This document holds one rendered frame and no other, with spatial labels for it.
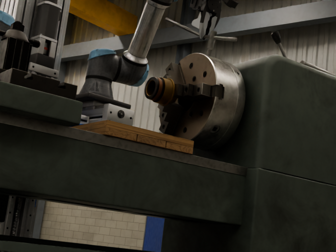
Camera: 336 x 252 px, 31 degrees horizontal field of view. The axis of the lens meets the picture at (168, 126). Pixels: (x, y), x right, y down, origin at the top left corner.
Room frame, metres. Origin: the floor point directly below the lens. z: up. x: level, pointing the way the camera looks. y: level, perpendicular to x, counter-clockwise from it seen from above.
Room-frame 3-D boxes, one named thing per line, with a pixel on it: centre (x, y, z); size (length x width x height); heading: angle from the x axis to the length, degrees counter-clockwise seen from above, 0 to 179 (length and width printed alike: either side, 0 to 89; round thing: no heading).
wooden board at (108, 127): (1.84, 0.14, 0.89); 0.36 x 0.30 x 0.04; 34
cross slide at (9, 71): (1.65, 0.44, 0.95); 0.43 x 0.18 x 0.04; 34
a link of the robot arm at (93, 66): (2.56, 0.32, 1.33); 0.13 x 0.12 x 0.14; 115
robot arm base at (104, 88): (2.56, 0.32, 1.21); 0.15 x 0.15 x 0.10
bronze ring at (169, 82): (1.91, 0.03, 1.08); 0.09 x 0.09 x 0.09; 34
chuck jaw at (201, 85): (1.88, -0.08, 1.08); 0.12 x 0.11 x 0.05; 34
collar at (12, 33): (1.70, 0.48, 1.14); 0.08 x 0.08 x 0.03
